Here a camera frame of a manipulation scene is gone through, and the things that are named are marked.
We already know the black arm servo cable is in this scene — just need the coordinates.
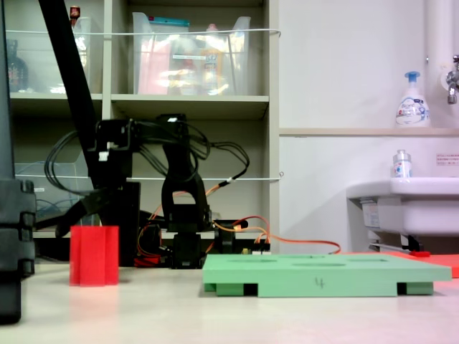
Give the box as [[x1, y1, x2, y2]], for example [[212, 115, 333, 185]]
[[44, 129, 98, 197]]

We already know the black tripod brace bar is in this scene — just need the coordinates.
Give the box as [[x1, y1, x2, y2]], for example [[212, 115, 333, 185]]
[[34, 207, 83, 231]]

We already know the metal faucet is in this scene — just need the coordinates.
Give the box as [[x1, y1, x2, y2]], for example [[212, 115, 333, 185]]
[[444, 54, 459, 105]]

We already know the orange labelled bottle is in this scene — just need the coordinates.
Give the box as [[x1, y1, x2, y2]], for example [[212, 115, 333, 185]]
[[199, 23, 227, 95]]

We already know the red cross columnar block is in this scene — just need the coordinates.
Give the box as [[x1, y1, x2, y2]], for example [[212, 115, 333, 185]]
[[69, 224, 120, 287]]

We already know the metal sink rod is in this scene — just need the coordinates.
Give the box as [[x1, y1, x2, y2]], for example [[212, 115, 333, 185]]
[[368, 242, 412, 252]]

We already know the beige shelf unit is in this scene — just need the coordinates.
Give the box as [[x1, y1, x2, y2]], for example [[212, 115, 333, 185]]
[[3, 0, 280, 264]]

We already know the black sink bracket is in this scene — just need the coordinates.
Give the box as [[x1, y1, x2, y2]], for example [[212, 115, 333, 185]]
[[400, 233, 424, 252]]

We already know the white sink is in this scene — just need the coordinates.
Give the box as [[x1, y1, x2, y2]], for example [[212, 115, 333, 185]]
[[346, 176, 459, 237]]

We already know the small clear bottle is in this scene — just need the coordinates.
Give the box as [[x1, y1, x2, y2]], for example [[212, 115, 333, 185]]
[[391, 149, 413, 179]]

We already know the long orange wire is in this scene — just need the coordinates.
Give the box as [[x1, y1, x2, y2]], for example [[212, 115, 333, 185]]
[[206, 214, 342, 256]]

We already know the black tripod leg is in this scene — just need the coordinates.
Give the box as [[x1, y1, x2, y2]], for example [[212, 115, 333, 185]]
[[0, 0, 37, 325], [37, 0, 121, 268]]

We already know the long black cable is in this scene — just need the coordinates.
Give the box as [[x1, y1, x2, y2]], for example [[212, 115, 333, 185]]
[[200, 141, 251, 196]]

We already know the white wall label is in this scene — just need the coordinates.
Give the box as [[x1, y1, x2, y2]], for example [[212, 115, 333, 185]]
[[435, 153, 459, 167]]

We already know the white sink sticker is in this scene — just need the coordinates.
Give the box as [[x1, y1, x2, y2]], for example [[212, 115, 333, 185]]
[[359, 198, 381, 229]]

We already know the curved black gripper finger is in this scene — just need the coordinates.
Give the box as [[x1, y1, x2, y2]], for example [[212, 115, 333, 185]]
[[55, 186, 110, 238]]

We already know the white pump soap bottle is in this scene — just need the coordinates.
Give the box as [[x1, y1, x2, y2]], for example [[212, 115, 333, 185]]
[[394, 70, 431, 128]]

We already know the teal lidded box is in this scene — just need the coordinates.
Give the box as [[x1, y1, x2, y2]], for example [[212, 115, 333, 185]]
[[148, 16, 191, 29]]

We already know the circuit board with green terminal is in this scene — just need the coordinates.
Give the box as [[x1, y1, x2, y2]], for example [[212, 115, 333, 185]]
[[240, 240, 273, 256]]

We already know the dark glass bottle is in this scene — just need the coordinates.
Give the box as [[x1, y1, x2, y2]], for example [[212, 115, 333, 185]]
[[6, 38, 29, 93]]

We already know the pink packet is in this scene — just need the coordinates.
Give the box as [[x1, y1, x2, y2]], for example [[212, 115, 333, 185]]
[[138, 39, 169, 95]]

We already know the clear plastic container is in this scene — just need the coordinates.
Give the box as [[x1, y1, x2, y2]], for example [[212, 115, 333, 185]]
[[14, 150, 101, 232]]

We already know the orange flat block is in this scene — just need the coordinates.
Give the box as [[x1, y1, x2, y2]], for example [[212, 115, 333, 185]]
[[342, 250, 459, 279]]

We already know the straight black gripper finger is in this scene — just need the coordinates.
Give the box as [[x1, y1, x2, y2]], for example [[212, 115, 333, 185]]
[[118, 181, 141, 268]]

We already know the white cord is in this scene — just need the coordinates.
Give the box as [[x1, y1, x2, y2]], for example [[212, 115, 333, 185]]
[[14, 171, 285, 182], [5, 27, 283, 38]]

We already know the green shape hole board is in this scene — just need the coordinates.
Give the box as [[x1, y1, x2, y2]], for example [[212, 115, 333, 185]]
[[202, 252, 452, 298]]

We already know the large clear plastic bin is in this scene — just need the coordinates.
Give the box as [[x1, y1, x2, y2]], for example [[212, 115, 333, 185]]
[[131, 11, 252, 96]]

